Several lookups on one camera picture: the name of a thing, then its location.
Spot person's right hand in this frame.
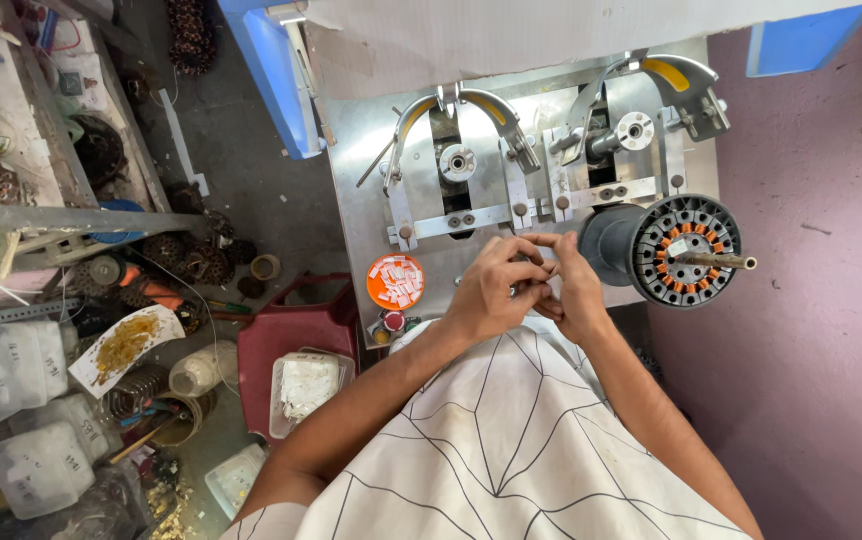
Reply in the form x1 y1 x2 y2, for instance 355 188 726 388
522 230 613 347

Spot person's left hand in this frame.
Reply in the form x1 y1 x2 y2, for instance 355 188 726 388
444 235 558 347

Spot grey drum holder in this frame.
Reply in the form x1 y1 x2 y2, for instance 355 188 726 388
577 204 651 287

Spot black stator with copper coils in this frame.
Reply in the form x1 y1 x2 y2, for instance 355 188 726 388
629 193 744 309

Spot pile of white paper slips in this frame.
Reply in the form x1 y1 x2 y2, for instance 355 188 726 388
370 256 423 308

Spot orange round lid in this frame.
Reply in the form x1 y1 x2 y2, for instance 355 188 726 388
365 253 426 312

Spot steel winding fixture with arch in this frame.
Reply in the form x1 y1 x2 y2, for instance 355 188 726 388
356 82 544 253
543 49 732 223

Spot metal shaft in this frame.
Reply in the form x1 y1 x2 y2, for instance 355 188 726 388
674 251 759 272

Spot steel winding machine plate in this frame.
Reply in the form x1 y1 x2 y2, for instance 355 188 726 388
323 37 721 351

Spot white shirt with black lines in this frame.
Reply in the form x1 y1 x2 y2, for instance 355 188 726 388
219 318 754 540

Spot heap of white paper pieces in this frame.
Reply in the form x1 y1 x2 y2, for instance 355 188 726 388
279 360 341 422

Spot maroon plastic stool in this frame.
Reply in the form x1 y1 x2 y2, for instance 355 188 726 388
236 271 361 448

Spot brown tape roll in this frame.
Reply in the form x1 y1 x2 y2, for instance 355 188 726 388
250 253 282 283

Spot clear tub on stool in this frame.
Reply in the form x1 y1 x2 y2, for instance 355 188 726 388
269 350 357 441

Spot heap of wound stators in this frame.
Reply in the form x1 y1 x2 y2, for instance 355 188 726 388
71 183 261 312

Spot clear plastic bottle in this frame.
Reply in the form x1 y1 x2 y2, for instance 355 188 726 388
167 339 241 399

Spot small clear plastic box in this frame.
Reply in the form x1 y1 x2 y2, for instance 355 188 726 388
203 442 269 522

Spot round tin with tools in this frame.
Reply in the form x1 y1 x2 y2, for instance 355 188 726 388
147 389 219 450

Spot white strip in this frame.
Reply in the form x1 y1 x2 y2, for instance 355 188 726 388
158 87 211 198

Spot paper sheet with yellow scraps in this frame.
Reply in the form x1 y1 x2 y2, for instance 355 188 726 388
68 303 187 400

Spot metal coil rings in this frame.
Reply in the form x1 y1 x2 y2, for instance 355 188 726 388
100 364 171 422

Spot heap of yellowish scraps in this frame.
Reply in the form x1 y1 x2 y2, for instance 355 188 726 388
144 480 201 540

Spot stack of wound stators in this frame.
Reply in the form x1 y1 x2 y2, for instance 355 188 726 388
166 0 219 77

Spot clear plastic lidded tub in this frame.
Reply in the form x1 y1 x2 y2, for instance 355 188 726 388
0 420 97 522
9 393 114 466

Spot clear plastic bag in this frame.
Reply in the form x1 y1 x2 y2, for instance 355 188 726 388
47 463 156 540

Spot metal rack with parts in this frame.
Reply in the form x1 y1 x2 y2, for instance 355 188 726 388
0 0 208 335

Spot large clear plastic tub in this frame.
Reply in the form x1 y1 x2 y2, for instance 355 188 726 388
0 321 70 441

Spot blue metal frame part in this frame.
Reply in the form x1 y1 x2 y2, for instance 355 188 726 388
217 0 327 161
745 0 862 79

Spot orange handled tool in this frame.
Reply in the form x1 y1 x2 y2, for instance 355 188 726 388
119 264 189 313

